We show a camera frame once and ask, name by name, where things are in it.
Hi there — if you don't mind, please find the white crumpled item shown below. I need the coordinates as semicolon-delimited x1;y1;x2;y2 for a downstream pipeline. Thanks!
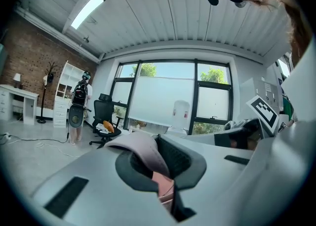
95;123;109;135

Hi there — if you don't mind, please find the black floor cable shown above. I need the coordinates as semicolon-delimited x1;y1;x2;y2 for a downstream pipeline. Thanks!
4;131;71;145

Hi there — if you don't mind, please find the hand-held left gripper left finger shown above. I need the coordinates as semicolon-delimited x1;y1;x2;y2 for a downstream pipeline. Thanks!
31;146;180;226

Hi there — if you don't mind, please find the green hanging garment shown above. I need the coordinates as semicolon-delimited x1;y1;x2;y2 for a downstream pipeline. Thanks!
282;96;295;122

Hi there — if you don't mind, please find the orange plush item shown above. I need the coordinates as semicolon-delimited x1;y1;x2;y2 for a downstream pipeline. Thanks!
102;120;115;133

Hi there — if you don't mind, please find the white floor cable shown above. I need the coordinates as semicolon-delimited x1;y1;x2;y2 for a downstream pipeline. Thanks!
36;142;81;158

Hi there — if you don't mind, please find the white power strip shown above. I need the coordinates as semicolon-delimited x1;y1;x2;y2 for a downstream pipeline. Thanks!
0;132;11;145

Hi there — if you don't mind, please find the black framed window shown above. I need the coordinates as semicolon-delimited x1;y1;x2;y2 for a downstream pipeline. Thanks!
109;58;234;137

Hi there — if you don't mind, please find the bag on coat rack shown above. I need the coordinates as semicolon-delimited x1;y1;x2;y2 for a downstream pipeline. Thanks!
42;71;54;84

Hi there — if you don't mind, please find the white shelf cabinet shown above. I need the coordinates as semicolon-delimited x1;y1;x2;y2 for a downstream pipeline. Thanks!
52;60;82;129

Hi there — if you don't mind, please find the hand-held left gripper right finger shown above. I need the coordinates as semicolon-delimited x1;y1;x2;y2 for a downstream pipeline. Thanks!
157;133;269;226

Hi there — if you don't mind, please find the small table lamp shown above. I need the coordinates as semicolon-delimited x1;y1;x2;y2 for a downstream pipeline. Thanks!
12;73;22;89

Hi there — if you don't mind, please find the white roller blind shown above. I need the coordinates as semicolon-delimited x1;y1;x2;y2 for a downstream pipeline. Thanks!
128;75;196;127

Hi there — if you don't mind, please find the white locker cabinet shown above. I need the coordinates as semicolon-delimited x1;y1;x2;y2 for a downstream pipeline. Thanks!
238;76;280;122

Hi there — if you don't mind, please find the white desk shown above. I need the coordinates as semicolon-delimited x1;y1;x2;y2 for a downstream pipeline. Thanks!
0;84;40;125

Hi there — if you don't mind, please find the white water dispenser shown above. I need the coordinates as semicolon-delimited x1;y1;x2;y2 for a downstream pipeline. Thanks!
167;100;191;137

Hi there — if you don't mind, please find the black office chair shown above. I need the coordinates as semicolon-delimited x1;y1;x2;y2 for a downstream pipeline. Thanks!
89;93;124;150

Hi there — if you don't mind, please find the black coat rack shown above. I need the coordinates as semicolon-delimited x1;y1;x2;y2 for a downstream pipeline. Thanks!
37;61;59;124

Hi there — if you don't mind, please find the pink backpack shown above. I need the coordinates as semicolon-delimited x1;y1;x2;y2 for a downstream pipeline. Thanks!
103;132;176;214

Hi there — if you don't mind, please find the long ceiling light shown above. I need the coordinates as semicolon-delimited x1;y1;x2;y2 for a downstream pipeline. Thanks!
71;0;106;30

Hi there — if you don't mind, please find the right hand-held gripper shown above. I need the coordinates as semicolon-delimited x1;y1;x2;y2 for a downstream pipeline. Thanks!
214;94;280;151

